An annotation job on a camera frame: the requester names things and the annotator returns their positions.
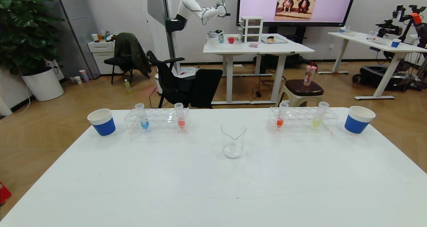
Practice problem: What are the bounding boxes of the test tube with orange-red pigment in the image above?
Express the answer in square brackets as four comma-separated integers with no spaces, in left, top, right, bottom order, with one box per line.
[276,102,289,128]

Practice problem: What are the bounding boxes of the test tube with blue pigment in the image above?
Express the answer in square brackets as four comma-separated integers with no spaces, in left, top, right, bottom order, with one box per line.
[135,103,149,130]

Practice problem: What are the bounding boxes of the test tube with pink-red pigment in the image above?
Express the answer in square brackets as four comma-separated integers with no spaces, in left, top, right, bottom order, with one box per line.
[174,103,186,129]

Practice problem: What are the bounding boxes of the clear glass beaker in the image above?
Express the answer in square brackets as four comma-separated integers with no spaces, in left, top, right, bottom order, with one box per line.
[221,121,247,159]

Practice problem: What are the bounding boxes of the clear plastic test tube rack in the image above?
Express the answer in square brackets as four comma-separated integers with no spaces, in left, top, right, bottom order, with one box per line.
[268,106,339,133]
[124,107,190,135]

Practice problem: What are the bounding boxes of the test tube with yellow pigment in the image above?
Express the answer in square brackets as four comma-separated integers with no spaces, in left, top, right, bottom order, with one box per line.
[312,101,329,128]

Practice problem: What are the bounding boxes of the black office chair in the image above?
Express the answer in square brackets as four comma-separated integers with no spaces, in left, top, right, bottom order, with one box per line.
[147,50,223,109]

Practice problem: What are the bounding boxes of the white double standing desk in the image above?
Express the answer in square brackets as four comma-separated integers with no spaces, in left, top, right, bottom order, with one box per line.
[203,33,315,105]

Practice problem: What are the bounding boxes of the clear desktop drawer organizer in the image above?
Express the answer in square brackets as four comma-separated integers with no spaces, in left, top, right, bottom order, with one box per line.
[240,16,264,43]

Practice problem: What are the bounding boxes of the grey tray with food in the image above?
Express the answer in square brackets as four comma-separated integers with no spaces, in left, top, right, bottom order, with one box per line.
[261,36,288,44]

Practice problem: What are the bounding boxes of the brown topped plastic stool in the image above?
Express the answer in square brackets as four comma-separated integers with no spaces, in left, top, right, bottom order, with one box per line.
[276,79,325,107]

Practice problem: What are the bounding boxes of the drink cup with red straw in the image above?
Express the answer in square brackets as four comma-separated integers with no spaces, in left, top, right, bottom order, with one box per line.
[303,62,318,86]

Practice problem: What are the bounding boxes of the dark green jacket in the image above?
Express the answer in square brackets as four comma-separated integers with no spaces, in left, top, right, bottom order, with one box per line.
[114,32,152,79]

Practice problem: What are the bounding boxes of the black four-legged chair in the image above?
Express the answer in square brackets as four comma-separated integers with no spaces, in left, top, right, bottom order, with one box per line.
[104,49,134,85]

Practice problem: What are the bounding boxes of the black screen stand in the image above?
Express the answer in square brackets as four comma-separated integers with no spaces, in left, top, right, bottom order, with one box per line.
[254,25,309,75]

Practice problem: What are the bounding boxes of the blue white paper cup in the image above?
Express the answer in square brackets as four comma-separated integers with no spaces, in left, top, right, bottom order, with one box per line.
[344,106,376,134]
[87,108,116,137]

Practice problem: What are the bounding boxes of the white humanoid robot on column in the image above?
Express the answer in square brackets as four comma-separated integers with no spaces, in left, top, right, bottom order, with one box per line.
[144,0,231,94]

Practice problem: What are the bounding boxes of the white drawer cabinet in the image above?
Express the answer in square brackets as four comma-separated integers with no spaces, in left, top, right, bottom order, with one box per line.
[87,40,123,75]

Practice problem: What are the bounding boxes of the tall grey metal cabinet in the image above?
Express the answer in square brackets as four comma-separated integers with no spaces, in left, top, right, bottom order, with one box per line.
[55,0,102,79]

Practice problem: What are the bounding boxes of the white long desk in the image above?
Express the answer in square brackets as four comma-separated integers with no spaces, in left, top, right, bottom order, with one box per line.
[318,31,427,100]

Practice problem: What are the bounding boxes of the white plant pot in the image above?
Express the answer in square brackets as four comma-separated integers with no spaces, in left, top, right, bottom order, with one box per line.
[22,66,64,102]

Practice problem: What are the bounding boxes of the large green potted plant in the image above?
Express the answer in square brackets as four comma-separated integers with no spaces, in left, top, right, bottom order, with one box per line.
[0,0,64,76]

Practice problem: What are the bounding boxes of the red flat object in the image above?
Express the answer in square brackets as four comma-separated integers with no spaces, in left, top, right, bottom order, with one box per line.
[0,181,12,206]

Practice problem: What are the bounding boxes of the black floor cables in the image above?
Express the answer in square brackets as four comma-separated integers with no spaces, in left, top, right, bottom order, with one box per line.
[249,74,287,98]

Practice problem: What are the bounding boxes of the large wall display screen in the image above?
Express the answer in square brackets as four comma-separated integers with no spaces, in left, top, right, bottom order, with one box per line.
[236,0,358,27]

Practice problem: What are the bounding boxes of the black camera rig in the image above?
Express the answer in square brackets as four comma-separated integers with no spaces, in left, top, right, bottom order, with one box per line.
[376,4,427,44]

